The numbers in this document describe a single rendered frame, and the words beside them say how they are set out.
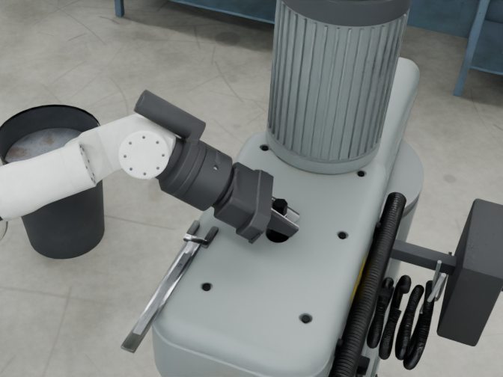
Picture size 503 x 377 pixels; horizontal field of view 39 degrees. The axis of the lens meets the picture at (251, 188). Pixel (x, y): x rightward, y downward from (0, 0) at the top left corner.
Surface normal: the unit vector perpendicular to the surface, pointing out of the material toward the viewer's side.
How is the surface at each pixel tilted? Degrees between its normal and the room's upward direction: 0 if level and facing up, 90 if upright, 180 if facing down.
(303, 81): 90
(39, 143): 0
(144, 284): 0
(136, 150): 65
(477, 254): 0
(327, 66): 90
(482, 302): 90
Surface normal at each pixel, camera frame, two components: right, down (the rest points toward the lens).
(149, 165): 0.21, 0.30
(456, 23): -0.34, 0.62
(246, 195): 0.55, -0.59
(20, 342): 0.04, -0.73
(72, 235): 0.42, 0.68
